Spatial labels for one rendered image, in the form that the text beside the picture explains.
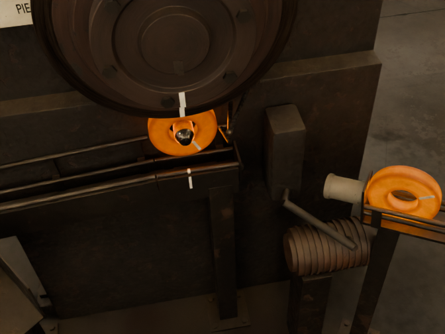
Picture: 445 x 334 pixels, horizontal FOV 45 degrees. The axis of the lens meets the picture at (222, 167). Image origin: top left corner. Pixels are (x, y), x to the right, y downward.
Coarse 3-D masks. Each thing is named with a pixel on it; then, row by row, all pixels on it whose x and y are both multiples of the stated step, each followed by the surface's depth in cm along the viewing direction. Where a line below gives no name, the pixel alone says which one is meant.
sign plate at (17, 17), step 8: (0, 0) 102; (8, 0) 102; (16, 0) 103; (24, 0) 103; (0, 8) 103; (8, 8) 103; (16, 8) 104; (24, 8) 104; (0, 16) 104; (8, 16) 105; (16, 16) 105; (24, 16) 105; (0, 24) 105; (8, 24) 106; (16, 24) 106; (24, 24) 106
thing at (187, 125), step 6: (186, 120) 118; (174, 126) 118; (180, 126) 116; (186, 126) 116; (192, 126) 118; (174, 132) 117; (180, 132) 116; (186, 132) 116; (192, 132) 117; (180, 138) 116; (186, 138) 115; (192, 138) 117; (186, 144) 117
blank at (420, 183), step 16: (384, 176) 115; (400, 176) 113; (416, 176) 112; (368, 192) 120; (384, 192) 118; (416, 192) 114; (432, 192) 112; (400, 208) 120; (416, 208) 117; (432, 208) 115
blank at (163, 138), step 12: (156, 120) 116; (168, 120) 117; (180, 120) 118; (192, 120) 118; (204, 120) 119; (216, 120) 120; (156, 132) 119; (168, 132) 119; (204, 132) 121; (216, 132) 122; (156, 144) 121; (168, 144) 122; (180, 144) 123; (192, 144) 123; (204, 144) 124
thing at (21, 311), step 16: (0, 256) 110; (0, 272) 120; (16, 272) 107; (0, 288) 118; (16, 288) 117; (0, 304) 115; (16, 304) 115; (32, 304) 114; (0, 320) 113; (16, 320) 112; (32, 320) 112
